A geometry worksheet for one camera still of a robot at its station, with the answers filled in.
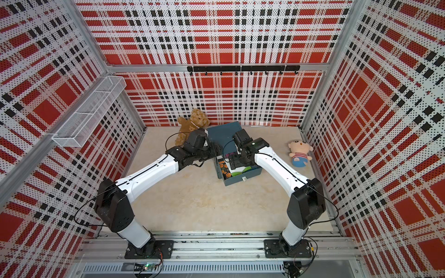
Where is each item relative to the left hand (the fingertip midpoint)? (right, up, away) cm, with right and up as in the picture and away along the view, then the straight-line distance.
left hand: (222, 150), depth 83 cm
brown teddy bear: (-17, +19, +28) cm, 38 cm away
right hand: (+10, -6, 0) cm, 12 cm away
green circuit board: (-31, -47, -14) cm, 58 cm away
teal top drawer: (+7, -12, -10) cm, 17 cm away
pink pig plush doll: (+45, -1, +17) cm, 48 cm away
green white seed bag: (+8, -9, -4) cm, 13 cm away
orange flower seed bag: (+2, -9, -1) cm, 9 cm away
